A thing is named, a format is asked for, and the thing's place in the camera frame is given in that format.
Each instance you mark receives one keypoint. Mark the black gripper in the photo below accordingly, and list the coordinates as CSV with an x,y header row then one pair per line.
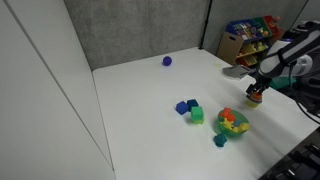
x,y
260,83

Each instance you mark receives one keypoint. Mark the small orange bowl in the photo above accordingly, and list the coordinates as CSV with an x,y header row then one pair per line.
x,y
256,96

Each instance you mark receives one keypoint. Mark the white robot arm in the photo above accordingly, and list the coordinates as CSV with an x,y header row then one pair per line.
x,y
290,55

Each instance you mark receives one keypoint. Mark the small yellow bowl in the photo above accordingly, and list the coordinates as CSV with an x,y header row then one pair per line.
x,y
252,103

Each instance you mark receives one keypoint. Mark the large green bowl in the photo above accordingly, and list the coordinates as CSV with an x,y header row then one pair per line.
x,y
233,132

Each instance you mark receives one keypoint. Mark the grey metal plate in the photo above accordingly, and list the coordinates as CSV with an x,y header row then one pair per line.
x,y
236,71

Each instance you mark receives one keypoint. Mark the orange toy piece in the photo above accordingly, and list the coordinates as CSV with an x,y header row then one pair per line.
x,y
226,113

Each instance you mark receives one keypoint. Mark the yellow toy piece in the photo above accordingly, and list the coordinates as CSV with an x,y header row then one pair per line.
x,y
228,124

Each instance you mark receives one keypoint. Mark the yellow storage bin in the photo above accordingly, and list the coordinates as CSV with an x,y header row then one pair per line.
x,y
248,49

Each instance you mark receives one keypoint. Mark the wooden toy shelf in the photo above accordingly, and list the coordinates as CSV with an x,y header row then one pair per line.
x,y
230,45

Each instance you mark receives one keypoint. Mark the teal toy block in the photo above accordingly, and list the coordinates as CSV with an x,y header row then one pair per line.
x,y
220,140

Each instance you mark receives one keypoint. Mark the green cube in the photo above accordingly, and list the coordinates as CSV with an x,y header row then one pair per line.
x,y
197,113

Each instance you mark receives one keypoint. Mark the dark blue cube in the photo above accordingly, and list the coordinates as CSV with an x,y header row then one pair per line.
x,y
192,103

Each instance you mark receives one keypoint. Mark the yellow-green block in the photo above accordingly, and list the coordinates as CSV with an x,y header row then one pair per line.
x,y
199,122

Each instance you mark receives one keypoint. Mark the blue storage bin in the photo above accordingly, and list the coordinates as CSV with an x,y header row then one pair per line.
x,y
238,27

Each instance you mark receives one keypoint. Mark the green storage bin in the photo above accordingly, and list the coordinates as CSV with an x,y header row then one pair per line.
x,y
261,24

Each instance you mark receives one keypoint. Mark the red storage bin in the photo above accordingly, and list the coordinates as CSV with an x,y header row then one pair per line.
x,y
271,22

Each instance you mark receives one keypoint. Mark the black pole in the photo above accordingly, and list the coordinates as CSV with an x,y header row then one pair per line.
x,y
206,23

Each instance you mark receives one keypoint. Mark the purple ball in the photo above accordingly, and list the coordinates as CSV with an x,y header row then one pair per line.
x,y
167,60

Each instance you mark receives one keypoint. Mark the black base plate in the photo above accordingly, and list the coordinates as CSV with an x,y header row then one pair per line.
x,y
296,160

